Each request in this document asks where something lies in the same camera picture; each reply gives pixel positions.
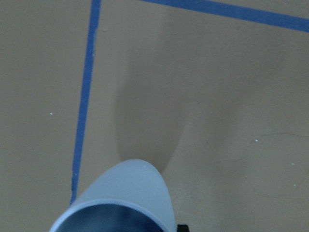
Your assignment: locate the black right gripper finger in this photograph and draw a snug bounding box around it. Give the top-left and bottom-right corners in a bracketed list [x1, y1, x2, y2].
[177, 224, 189, 232]

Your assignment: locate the light blue plastic cup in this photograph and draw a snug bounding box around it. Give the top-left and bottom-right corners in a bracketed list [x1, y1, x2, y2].
[50, 159, 177, 232]

